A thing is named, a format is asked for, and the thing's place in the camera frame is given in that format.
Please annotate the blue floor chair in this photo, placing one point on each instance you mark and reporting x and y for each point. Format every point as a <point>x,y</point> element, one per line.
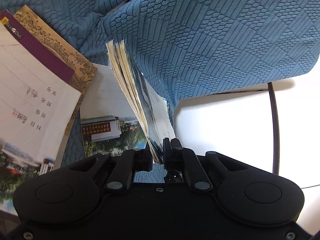
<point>62,10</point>
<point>191,48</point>

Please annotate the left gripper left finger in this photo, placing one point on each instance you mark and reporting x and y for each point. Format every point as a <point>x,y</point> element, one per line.
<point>130,162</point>

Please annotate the glossy photo postcard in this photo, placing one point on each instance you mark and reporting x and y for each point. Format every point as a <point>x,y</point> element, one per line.
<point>36,106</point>

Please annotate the tan Chinese painting book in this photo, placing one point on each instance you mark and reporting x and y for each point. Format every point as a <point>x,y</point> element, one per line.
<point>84,71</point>

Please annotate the left blue floor chair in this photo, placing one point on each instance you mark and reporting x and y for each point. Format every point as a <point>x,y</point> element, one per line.
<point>62,10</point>

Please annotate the building photo postcard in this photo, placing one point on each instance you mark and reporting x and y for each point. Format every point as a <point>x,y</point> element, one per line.
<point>111,134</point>

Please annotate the white text paper sheets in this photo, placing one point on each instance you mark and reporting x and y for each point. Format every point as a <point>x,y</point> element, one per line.
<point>151,110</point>

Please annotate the purple and gold book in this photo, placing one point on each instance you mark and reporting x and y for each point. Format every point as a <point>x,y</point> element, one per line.
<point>36,48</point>

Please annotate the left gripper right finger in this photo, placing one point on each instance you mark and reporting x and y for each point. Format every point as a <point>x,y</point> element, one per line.
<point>183,166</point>

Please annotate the dark curved metal bar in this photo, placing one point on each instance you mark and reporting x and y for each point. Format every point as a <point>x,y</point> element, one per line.
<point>276,133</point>

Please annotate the white lined paper sheet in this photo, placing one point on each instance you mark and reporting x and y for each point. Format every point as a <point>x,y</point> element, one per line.
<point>105,101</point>

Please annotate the right blue floor chair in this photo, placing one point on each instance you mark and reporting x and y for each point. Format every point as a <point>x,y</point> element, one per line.
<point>191,48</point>

